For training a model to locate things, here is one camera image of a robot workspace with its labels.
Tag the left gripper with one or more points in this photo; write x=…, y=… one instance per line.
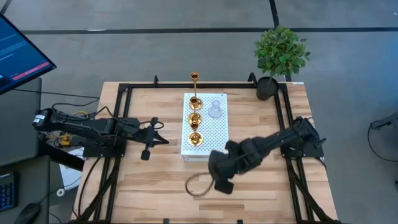
x=146, y=135

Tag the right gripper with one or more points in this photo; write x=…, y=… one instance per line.
x=227, y=165

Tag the clear ribbed glass candle holder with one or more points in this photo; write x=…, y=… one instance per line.
x=215, y=109
x=199, y=186

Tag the tall gold brass candlestick holder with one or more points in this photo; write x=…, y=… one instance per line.
x=195, y=75

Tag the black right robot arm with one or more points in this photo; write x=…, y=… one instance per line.
x=289, y=137

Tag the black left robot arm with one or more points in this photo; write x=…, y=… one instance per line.
x=87, y=126

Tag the white perforated metal shelf rack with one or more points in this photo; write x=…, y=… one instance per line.
x=214, y=137

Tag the white paper sheet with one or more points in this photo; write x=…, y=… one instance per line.
x=71, y=174

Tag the yellow connector plug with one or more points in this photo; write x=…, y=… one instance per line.
x=63, y=140

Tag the black plant pot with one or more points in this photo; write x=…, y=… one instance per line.
x=266, y=88

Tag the white tape roll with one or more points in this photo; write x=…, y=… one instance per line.
x=60, y=189

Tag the grey side desk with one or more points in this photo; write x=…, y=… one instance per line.
x=18, y=130

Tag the green leafy potted plant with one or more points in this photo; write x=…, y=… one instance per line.
x=280, y=51

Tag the black computer mouse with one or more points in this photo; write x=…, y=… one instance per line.
x=26, y=214

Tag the black keyboard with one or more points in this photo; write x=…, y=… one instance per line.
x=6, y=193

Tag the blue screen operator monitor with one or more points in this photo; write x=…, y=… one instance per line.
x=18, y=56

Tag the grey stand leg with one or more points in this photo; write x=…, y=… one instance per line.
x=388, y=119

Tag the black aluminium table frame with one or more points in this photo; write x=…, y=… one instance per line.
x=199, y=85

